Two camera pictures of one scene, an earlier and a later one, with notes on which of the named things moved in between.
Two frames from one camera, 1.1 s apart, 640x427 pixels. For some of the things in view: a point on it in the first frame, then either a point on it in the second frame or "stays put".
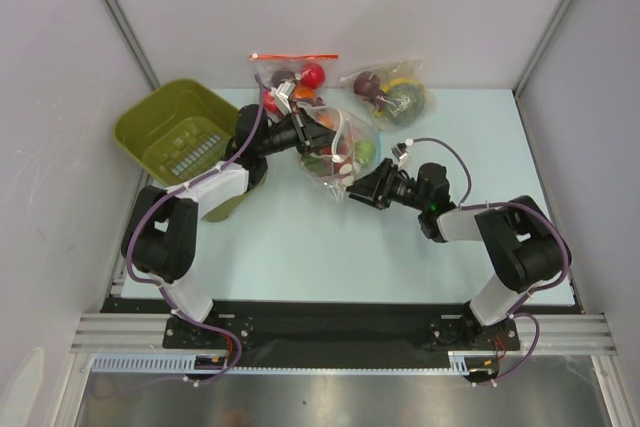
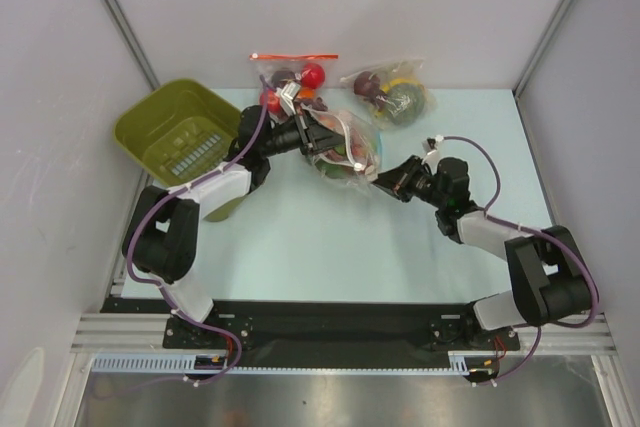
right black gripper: x=382 y=182 -> x=407 y=177
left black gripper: x=310 y=134 stays put
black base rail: x=334 y=328 stays put
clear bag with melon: x=396 y=92 stays put
